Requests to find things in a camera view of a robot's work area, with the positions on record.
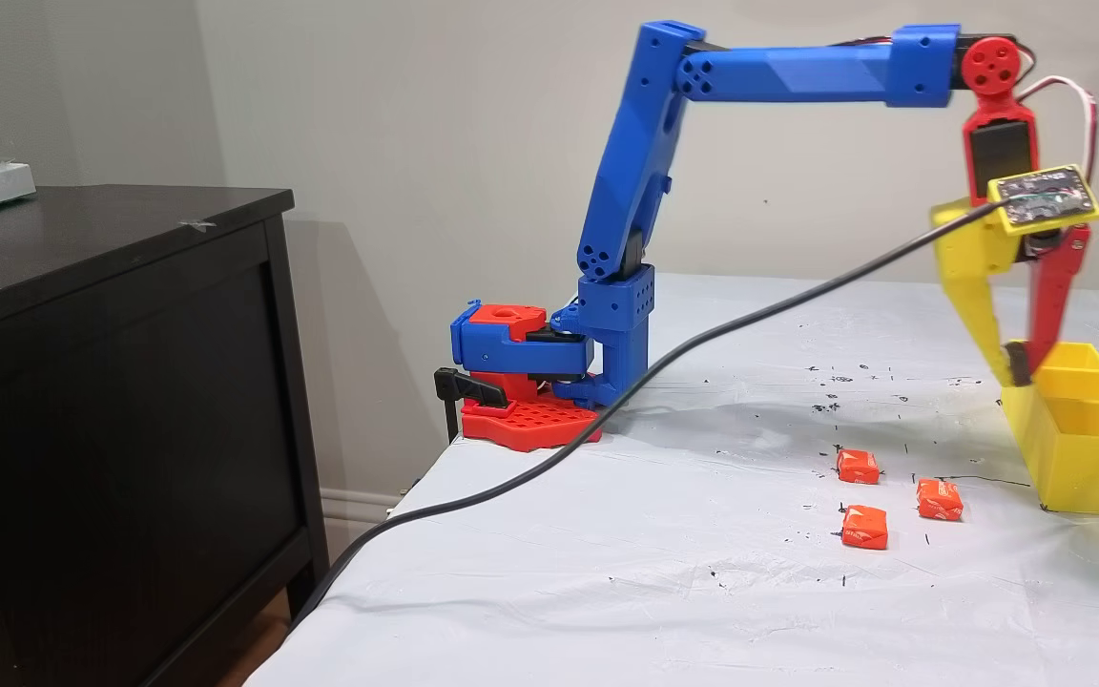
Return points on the orange candy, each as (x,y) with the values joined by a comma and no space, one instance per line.
(864,527)
(857,466)
(939,499)

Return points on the yellow three-compartment box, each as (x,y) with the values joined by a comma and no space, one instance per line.
(1093,468)

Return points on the white table cover sheet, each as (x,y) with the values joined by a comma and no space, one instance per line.
(702,592)

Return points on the black table clamp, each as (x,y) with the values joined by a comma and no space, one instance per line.
(468,386)

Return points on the small clear tape scrap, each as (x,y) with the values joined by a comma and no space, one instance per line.
(198,225)

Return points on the dark wooden cabinet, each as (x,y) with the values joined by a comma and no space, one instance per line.
(111,429)

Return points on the camera board on yellow mount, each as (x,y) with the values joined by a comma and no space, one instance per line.
(1046,198)

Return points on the red perforated base plate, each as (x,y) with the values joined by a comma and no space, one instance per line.
(530,425)

